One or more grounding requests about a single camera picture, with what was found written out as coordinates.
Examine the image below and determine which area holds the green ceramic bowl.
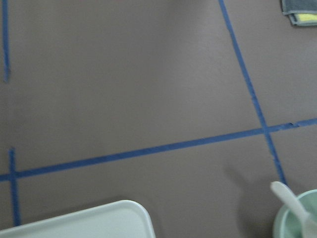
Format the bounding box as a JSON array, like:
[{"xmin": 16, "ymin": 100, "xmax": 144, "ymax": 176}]
[{"xmin": 272, "ymin": 189, "xmax": 317, "ymax": 238}]

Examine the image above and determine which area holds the white ceramic spoon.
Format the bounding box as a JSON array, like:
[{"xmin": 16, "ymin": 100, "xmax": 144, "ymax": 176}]
[{"xmin": 270, "ymin": 181, "xmax": 317, "ymax": 238}]

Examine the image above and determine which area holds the white rectangular bear tray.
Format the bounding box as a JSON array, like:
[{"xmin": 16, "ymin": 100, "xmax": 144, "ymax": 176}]
[{"xmin": 0, "ymin": 200, "xmax": 156, "ymax": 238}]

